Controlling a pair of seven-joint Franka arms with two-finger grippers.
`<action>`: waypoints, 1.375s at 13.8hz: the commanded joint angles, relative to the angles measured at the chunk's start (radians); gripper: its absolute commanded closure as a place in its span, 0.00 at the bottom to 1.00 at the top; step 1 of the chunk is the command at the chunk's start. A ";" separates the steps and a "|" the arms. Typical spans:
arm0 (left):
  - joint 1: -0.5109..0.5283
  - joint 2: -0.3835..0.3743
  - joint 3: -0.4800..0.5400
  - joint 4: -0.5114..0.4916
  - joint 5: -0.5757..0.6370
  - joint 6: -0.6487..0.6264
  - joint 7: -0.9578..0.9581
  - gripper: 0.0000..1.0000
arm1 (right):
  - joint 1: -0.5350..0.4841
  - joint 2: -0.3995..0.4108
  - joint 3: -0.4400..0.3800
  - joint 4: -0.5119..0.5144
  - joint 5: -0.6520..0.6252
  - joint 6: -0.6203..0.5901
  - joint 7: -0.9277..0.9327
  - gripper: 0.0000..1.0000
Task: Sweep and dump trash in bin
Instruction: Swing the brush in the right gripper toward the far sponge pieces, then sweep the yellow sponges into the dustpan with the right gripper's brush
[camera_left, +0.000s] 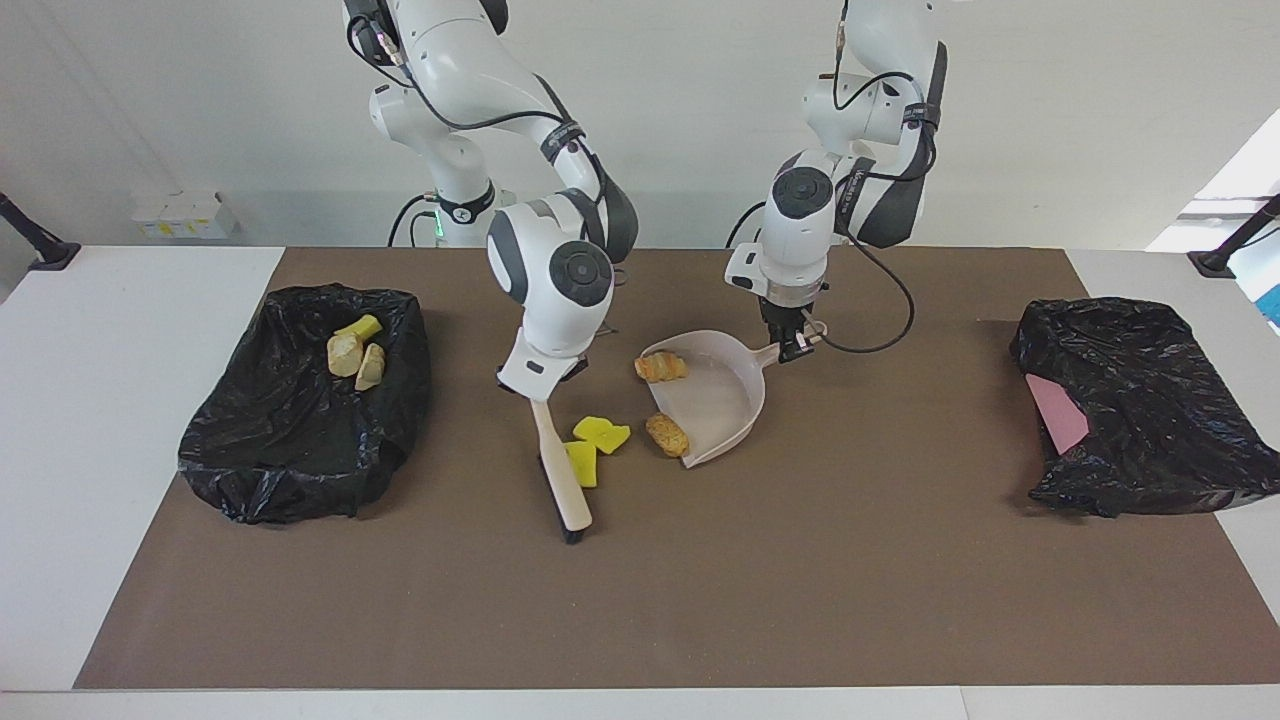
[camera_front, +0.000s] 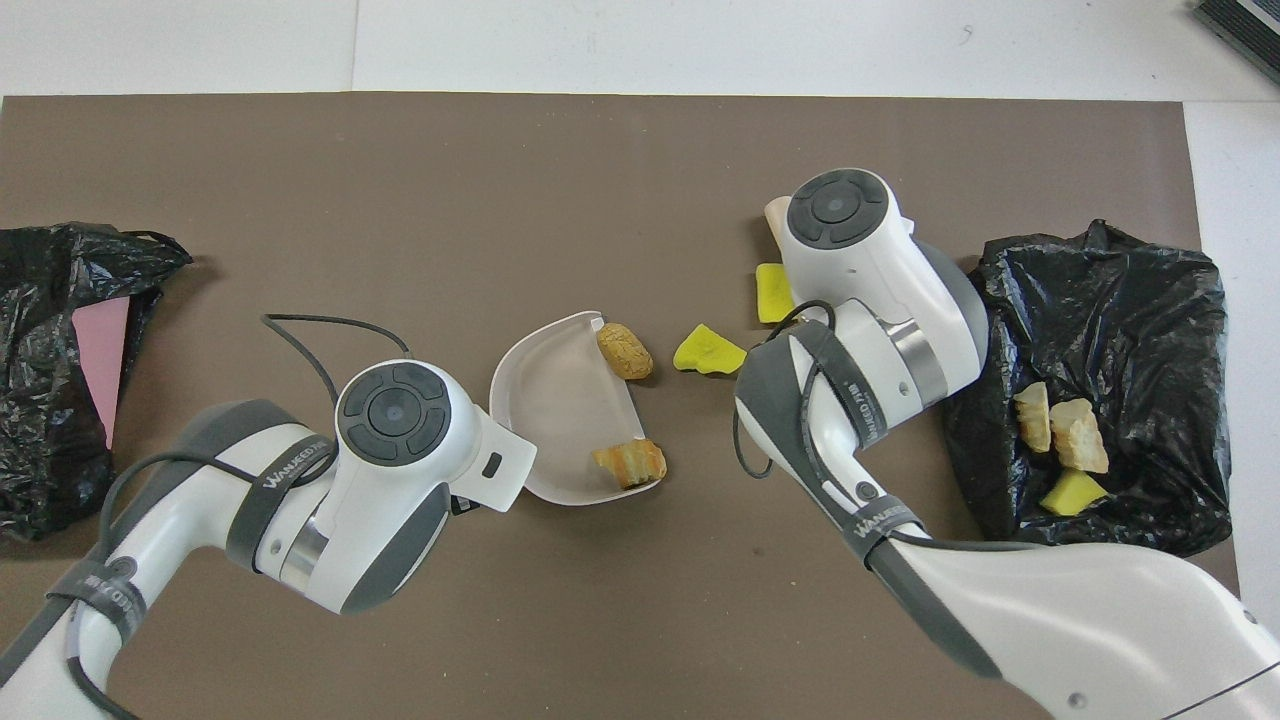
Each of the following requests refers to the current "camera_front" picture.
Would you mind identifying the brown table mat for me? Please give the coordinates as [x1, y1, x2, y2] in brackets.
[0, 93, 1253, 720]

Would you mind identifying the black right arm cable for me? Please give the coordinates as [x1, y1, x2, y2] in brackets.
[733, 300, 1041, 553]

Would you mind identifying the pink sheet in bag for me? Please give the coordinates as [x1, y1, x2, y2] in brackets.
[72, 296, 132, 449]

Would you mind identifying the black trash bag over pink bin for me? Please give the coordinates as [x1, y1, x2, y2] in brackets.
[0, 222, 193, 543]

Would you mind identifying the beige sponge chunk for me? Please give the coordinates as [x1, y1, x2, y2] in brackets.
[1049, 398, 1111, 475]

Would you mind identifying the yellow sponge piece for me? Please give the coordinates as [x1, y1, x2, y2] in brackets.
[1038, 469, 1109, 518]
[673, 323, 748, 376]
[755, 263, 798, 324]

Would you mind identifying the dark ribbed device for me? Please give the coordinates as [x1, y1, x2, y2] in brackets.
[1190, 0, 1280, 86]

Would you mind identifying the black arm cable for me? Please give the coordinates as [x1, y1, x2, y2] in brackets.
[733, 300, 1041, 553]
[60, 313, 413, 720]

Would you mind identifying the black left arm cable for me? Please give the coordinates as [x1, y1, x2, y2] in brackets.
[60, 313, 413, 720]

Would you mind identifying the black trash bag bin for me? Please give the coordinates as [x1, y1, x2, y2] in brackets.
[940, 219, 1233, 558]

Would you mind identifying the beige plastic dustpan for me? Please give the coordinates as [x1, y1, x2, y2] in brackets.
[489, 311, 661, 508]

